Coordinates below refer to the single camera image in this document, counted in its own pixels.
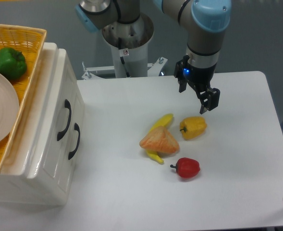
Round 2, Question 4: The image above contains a yellow bell pepper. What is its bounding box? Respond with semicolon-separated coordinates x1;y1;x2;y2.
179;116;207;140

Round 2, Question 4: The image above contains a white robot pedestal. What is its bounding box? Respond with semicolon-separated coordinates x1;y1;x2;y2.
102;13;154;77

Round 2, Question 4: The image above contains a yellow plastic basket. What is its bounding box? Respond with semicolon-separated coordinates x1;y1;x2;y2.
0;24;47;171

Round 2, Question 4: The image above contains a red bell pepper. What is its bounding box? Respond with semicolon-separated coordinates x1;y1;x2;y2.
170;157;200;179

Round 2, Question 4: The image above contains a black bottom drawer handle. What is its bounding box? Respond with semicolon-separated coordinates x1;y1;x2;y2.
67;122;81;160

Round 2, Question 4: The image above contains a white drawer cabinet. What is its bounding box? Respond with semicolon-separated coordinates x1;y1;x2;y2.
0;43;74;205

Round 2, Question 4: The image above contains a black drawer handle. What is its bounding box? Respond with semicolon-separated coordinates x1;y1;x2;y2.
56;99;72;141
67;122;81;160

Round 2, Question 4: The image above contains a black top drawer handle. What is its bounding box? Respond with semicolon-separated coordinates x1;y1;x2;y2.
56;99;72;141

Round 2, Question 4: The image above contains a white drawer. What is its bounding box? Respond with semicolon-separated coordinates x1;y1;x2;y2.
40;63;78;154
58;96;84;192

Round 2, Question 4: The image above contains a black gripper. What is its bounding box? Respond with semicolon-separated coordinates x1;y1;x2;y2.
174;55;220;114

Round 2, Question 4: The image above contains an orange triangular pastry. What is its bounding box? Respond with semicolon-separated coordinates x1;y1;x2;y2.
139;126;180;154

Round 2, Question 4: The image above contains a green bell pepper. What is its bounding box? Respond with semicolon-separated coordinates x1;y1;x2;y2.
0;47;27;80

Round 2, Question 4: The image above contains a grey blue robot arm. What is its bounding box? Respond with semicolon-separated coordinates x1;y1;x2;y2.
75;0;232;113

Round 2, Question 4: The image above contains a black cable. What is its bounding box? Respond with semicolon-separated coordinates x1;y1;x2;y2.
118;37;132;78

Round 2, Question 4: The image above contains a yellow banana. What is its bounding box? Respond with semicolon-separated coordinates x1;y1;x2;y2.
146;114;173;165

